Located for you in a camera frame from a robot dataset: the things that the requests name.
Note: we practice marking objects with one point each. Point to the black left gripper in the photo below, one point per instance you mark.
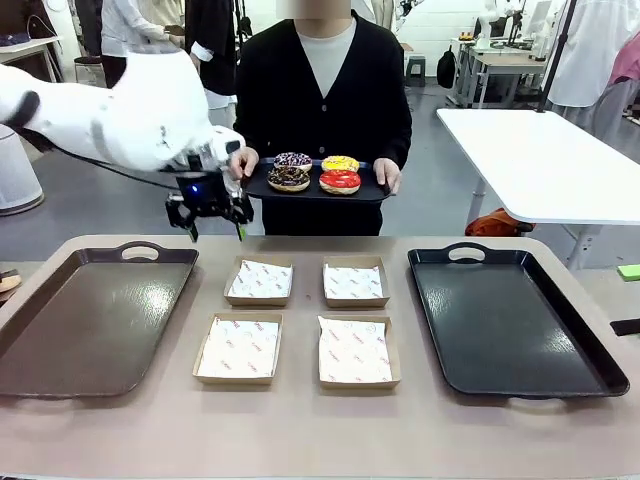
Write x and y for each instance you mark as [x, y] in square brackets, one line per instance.
[205, 195]

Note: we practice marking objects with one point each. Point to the chocolate sprinkled donut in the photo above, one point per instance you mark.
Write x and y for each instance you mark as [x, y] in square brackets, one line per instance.
[280, 181]

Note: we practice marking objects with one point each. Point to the purple sprinkled donut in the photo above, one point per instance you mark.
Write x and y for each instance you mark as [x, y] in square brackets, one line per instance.
[292, 161]

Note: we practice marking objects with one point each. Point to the brown cardboard box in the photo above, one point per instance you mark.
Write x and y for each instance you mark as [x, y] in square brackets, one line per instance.
[235, 380]
[257, 301]
[356, 303]
[357, 385]

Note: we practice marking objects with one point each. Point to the small black serving tray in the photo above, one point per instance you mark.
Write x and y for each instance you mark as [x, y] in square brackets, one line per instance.
[312, 196]

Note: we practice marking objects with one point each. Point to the red glazed donut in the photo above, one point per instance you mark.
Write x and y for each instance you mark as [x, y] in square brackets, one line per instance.
[332, 182]

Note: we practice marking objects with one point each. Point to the yellow glazed donut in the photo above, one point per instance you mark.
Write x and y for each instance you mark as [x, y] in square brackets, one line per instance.
[340, 163]

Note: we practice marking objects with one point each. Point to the person's right forearm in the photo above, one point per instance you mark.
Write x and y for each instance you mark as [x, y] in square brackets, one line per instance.
[247, 125]

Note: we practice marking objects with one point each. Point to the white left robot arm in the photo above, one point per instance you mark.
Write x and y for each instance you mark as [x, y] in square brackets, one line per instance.
[140, 110]

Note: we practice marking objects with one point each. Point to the person's left forearm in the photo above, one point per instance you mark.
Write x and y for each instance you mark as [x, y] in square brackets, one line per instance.
[395, 135]

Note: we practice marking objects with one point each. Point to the large brown tray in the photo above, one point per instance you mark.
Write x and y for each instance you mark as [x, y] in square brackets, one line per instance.
[95, 320]

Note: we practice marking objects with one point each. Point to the large black tray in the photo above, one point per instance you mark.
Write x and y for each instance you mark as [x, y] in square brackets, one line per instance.
[505, 320]

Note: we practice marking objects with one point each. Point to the person's right hand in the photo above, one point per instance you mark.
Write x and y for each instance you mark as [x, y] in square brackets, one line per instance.
[249, 159]

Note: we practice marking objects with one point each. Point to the person's left hand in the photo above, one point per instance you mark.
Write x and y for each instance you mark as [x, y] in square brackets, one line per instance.
[386, 172]

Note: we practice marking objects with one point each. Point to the white printed paper liner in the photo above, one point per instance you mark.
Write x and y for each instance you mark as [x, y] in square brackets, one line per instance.
[260, 280]
[239, 347]
[352, 282]
[355, 350]

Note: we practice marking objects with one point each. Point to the person in black cardigan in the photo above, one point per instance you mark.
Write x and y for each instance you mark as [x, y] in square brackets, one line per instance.
[280, 100]

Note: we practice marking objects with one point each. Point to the mannequin black top white pants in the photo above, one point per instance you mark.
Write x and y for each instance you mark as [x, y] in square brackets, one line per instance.
[215, 40]

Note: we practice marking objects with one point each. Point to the white cylindrical air purifier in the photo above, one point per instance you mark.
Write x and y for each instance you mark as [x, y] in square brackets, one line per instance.
[15, 180]

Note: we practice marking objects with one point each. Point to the mannequin in beige clothes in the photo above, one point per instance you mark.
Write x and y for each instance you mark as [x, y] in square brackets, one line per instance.
[172, 15]

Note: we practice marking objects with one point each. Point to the person in white shirt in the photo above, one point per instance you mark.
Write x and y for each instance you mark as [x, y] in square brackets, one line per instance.
[125, 22]

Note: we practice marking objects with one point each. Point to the white background desk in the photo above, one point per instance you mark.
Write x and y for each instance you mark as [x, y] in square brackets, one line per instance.
[27, 47]

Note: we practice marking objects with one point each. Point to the grey plastic stool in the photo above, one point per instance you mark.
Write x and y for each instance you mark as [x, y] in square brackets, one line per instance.
[415, 67]

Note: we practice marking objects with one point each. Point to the black backpack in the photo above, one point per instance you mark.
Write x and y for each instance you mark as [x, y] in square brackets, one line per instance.
[446, 67]

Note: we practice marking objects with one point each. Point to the orange bag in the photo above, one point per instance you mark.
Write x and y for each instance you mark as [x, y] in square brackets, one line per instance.
[492, 222]

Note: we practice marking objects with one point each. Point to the beige background table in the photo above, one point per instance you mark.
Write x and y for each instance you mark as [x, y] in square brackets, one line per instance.
[505, 62]

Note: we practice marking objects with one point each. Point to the white side table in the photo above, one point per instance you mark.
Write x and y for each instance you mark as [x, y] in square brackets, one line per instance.
[540, 155]

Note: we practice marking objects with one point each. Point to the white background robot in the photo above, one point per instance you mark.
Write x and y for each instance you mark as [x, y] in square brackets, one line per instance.
[492, 27]

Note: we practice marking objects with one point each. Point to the black stand pole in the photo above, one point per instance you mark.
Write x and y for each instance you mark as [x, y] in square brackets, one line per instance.
[555, 60]

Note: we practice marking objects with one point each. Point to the hanging white shirt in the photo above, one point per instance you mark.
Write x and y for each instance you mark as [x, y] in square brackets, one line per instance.
[585, 55]

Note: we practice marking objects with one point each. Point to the green flat object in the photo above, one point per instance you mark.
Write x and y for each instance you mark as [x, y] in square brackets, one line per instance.
[630, 271]

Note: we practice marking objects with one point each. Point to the black flat object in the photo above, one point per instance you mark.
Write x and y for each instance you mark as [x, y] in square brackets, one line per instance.
[627, 327]

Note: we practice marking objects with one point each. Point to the hanging pink garment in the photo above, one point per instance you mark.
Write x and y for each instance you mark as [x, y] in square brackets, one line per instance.
[627, 60]

